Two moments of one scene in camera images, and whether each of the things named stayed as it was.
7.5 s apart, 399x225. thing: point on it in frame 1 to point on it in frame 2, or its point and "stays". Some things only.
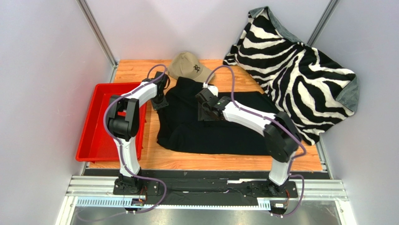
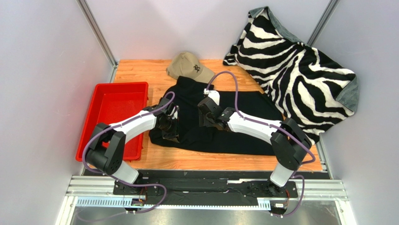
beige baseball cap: (186, 64) stays
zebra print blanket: (315, 91) stays
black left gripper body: (158, 101) to (169, 129)
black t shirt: (180, 128) stays
